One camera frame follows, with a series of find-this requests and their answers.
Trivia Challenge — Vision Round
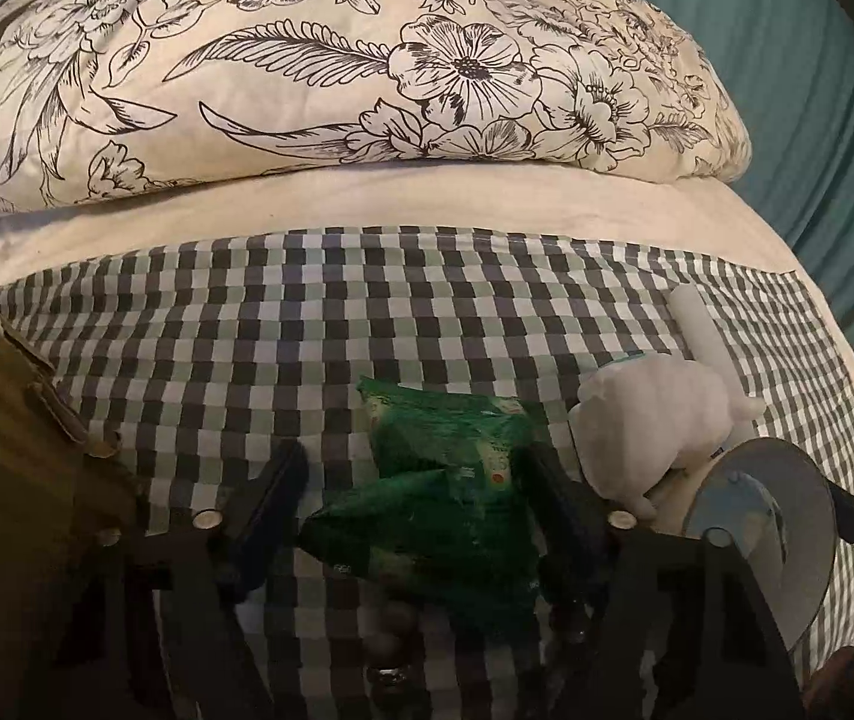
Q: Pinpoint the brown cardboard box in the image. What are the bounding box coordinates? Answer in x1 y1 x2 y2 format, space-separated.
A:
0 251 150 720

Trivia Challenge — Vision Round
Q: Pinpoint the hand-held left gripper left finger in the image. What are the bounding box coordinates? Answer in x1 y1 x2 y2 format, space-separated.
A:
44 439 311 720

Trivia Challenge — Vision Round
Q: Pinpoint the floral printed duvet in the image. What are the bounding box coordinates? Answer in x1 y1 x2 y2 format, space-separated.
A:
0 0 752 222

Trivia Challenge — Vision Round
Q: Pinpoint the grey checkered cloth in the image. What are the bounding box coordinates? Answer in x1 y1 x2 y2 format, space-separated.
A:
0 227 854 720

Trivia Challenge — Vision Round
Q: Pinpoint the teal curtain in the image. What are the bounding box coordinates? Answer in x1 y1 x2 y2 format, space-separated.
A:
584 0 854 368

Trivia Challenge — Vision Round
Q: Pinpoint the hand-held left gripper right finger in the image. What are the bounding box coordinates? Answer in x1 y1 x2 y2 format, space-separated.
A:
524 446 803 720

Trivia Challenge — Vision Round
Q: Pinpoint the round clear lidded container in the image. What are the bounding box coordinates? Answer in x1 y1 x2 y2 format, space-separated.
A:
667 439 840 653

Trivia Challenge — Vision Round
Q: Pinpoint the white cloth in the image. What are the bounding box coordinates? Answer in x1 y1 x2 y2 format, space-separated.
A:
569 356 767 522

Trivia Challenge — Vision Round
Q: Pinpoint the white paper roll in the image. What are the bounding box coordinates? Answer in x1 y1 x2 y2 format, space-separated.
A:
667 286 728 376

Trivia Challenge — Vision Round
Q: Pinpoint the small dark metal object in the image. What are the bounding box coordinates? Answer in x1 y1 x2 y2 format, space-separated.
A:
362 600 428 698

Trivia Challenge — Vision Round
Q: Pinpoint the green snack packet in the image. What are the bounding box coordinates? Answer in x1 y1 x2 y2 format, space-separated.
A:
299 375 548 616

